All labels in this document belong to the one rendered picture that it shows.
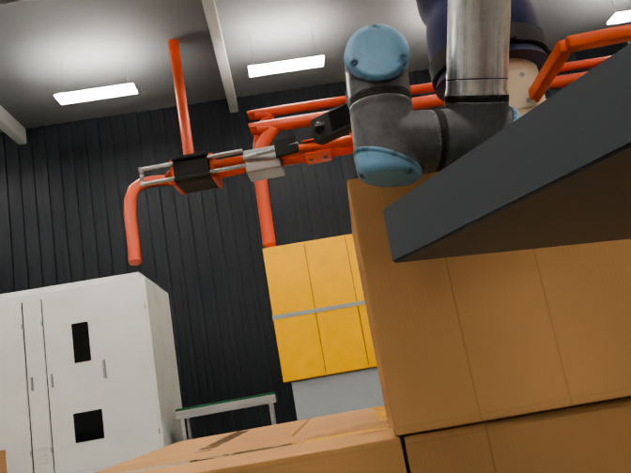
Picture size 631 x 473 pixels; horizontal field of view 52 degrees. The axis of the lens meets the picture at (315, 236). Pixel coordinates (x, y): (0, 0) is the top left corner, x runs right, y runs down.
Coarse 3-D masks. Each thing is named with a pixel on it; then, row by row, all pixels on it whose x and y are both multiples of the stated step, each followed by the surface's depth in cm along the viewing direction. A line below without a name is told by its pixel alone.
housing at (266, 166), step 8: (248, 152) 123; (272, 152) 123; (248, 160) 123; (256, 160) 123; (264, 160) 122; (272, 160) 122; (280, 160) 122; (248, 168) 122; (256, 168) 122; (264, 168) 122; (272, 168) 122; (280, 168) 123; (256, 176) 125; (264, 176) 126; (272, 176) 127
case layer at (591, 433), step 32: (352, 416) 166; (384, 416) 145; (544, 416) 95; (576, 416) 94; (608, 416) 94; (192, 448) 151; (224, 448) 134; (256, 448) 120; (288, 448) 108; (320, 448) 99; (352, 448) 95; (384, 448) 95; (416, 448) 95; (448, 448) 95; (480, 448) 94; (512, 448) 94; (544, 448) 94; (576, 448) 94; (608, 448) 93
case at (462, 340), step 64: (384, 192) 103; (384, 256) 101; (512, 256) 99; (576, 256) 98; (384, 320) 98; (448, 320) 98; (512, 320) 97; (576, 320) 96; (384, 384) 101; (448, 384) 96; (512, 384) 95; (576, 384) 94
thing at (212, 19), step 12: (204, 0) 880; (216, 12) 918; (216, 24) 942; (216, 36) 971; (216, 48) 1004; (228, 72) 1086; (228, 84) 1128; (228, 96) 1170; (0, 108) 1117; (0, 120) 1112; (12, 120) 1164; (12, 132) 1164; (24, 132) 1215
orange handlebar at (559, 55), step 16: (592, 32) 98; (608, 32) 98; (624, 32) 98; (560, 48) 99; (576, 48) 98; (592, 48) 99; (544, 64) 107; (560, 64) 103; (544, 80) 109; (304, 144) 123; (336, 144) 122; (352, 144) 123; (224, 160) 123; (240, 160) 123; (288, 160) 127; (304, 160) 127; (320, 160) 127; (224, 176) 128
